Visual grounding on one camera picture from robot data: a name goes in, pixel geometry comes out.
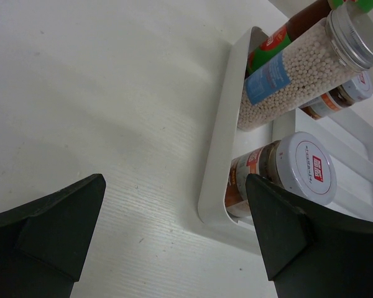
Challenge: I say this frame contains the white divided organizer tray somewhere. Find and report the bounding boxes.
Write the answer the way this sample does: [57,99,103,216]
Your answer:
[197,26,373,257]

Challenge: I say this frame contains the red chili sauce bottle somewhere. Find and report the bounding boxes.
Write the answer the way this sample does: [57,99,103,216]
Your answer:
[246,1,373,84]

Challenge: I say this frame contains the dark sauce jar white lid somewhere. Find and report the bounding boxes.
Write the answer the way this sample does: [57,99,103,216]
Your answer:
[300,71,373,120]

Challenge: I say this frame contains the orange label jar white lid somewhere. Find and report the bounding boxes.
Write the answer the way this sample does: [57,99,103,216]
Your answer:
[224,132,337,217]

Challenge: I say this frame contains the white peppercorn jar blue label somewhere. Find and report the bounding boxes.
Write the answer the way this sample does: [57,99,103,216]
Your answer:
[237,1,373,131]

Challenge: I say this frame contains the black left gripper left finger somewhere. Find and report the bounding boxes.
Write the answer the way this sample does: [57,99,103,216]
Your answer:
[0,174,106,297]

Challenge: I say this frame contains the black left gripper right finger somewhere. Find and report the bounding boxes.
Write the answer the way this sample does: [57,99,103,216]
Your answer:
[246,174,373,297]

